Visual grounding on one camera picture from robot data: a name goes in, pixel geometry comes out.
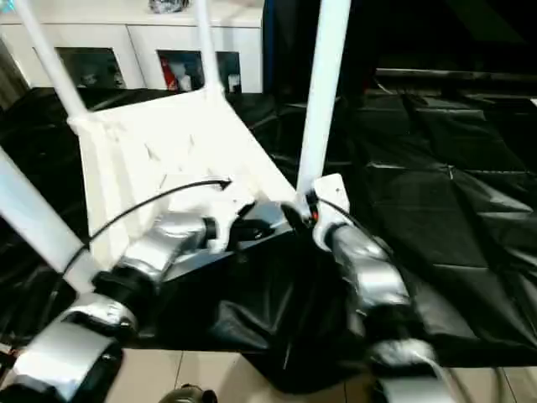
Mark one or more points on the white plastic table top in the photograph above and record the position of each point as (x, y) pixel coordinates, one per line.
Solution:
(168, 151)

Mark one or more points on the white plastic table leg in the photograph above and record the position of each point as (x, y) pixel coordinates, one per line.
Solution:
(38, 222)
(323, 92)
(208, 46)
(50, 63)

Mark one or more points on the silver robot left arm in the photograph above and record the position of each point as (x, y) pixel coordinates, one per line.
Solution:
(143, 269)

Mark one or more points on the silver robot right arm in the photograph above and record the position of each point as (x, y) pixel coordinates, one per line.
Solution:
(373, 281)

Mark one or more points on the black mat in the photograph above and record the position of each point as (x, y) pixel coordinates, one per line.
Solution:
(436, 193)

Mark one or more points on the black robot left foot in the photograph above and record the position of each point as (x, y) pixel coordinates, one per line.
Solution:
(186, 395)

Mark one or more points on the dark grey bar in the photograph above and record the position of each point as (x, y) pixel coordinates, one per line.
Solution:
(457, 75)

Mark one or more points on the white glass-door cabinet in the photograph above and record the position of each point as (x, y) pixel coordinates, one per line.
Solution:
(126, 42)

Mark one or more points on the shiny silver ornament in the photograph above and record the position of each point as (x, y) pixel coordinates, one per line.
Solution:
(168, 5)

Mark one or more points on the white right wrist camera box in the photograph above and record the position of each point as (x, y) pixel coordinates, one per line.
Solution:
(332, 197)

